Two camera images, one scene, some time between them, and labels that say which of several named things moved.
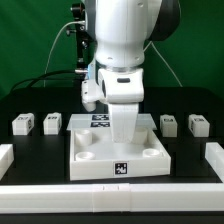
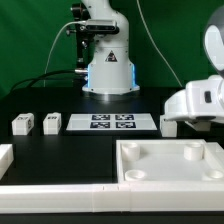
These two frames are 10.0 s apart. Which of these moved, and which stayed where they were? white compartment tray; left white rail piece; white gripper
Moved: white gripper; white compartment tray
Stayed: left white rail piece
